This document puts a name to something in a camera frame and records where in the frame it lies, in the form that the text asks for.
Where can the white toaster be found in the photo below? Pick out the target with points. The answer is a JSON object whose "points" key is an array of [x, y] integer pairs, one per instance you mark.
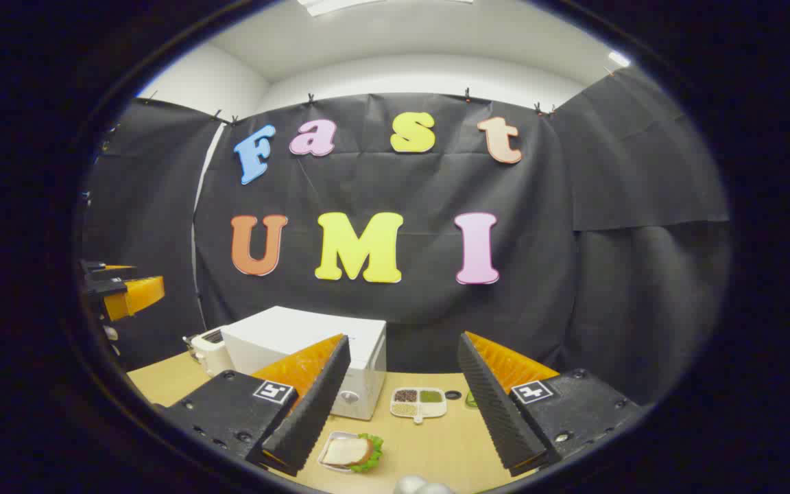
{"points": [[213, 353]]}

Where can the bread and lettuce sandwich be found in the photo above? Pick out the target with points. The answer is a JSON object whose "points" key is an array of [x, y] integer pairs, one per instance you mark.
{"points": [[347, 451]]}

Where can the white microwave oven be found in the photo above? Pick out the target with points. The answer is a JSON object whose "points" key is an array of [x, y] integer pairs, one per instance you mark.
{"points": [[285, 329]]}

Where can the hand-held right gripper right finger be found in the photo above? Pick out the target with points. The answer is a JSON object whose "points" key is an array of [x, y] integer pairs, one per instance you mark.
{"points": [[487, 405]]}

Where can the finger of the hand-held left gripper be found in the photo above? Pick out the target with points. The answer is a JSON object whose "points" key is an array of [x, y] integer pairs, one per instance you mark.
{"points": [[103, 268], [134, 296]]}

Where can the ceiling light panel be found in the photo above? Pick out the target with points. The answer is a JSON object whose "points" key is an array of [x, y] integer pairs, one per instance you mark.
{"points": [[330, 5], [618, 59]]}

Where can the green label drink bottle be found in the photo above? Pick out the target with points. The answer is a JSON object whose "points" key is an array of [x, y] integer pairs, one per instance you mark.
{"points": [[470, 400]]}

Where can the white divided dish with beans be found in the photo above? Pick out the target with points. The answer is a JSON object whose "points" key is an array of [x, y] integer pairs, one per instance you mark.
{"points": [[436, 410]]}

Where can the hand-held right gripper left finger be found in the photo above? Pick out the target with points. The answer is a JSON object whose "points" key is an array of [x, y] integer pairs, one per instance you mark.
{"points": [[313, 405]]}

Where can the black backdrop cloth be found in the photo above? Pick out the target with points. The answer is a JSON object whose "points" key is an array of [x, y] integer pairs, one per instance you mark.
{"points": [[559, 274]]}

